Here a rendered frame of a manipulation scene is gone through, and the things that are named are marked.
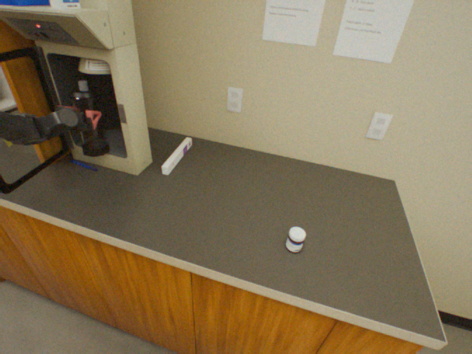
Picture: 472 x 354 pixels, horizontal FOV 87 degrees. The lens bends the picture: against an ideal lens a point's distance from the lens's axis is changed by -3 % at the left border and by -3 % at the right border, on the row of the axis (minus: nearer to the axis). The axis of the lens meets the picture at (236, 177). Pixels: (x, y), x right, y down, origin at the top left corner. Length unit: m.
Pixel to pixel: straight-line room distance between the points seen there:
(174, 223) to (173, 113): 0.70
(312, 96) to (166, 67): 0.68
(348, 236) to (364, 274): 0.14
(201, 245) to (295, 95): 0.74
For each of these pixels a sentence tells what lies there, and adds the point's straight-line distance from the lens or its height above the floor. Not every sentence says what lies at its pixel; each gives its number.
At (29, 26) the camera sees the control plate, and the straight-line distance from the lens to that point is 1.03.
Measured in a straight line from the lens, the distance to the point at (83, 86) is 1.06.
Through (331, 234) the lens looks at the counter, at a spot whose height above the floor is 0.94.
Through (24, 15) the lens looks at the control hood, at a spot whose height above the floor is 1.49.
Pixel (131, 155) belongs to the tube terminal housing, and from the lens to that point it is 1.06.
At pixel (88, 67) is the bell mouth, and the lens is 1.04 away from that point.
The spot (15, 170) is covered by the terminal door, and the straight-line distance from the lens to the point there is 1.11.
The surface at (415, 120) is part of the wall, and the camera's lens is 1.26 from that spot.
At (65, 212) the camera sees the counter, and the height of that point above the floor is 0.94.
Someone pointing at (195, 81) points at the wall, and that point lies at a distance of 1.29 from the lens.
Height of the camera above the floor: 1.57
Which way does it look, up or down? 36 degrees down
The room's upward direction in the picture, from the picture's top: 5 degrees clockwise
